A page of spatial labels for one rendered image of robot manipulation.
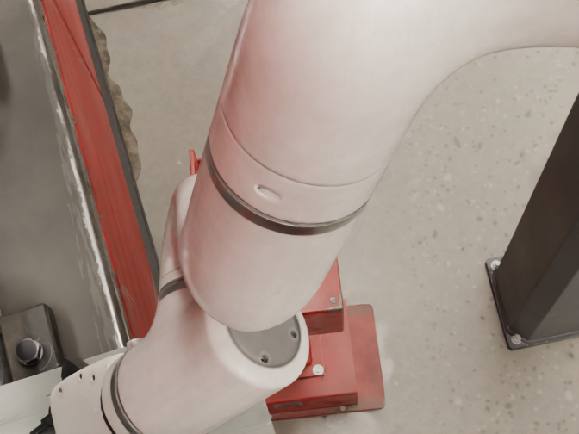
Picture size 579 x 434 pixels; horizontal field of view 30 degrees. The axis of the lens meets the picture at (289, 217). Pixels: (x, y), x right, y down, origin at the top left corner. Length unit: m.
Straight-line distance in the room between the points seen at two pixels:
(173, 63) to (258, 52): 1.83
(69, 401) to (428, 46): 0.54
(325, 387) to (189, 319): 1.20
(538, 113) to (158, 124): 0.77
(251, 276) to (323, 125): 0.14
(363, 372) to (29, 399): 1.07
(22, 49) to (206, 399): 0.70
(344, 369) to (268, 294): 1.34
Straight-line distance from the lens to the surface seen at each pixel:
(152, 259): 2.08
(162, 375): 0.75
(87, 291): 1.21
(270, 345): 0.72
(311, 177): 0.49
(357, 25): 0.43
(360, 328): 2.05
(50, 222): 1.24
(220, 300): 0.61
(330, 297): 1.27
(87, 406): 0.87
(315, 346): 1.93
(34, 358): 1.16
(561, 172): 1.49
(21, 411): 1.07
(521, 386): 2.07
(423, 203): 2.14
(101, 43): 2.34
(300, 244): 0.54
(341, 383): 1.92
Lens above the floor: 2.01
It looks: 71 degrees down
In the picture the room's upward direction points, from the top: 9 degrees counter-clockwise
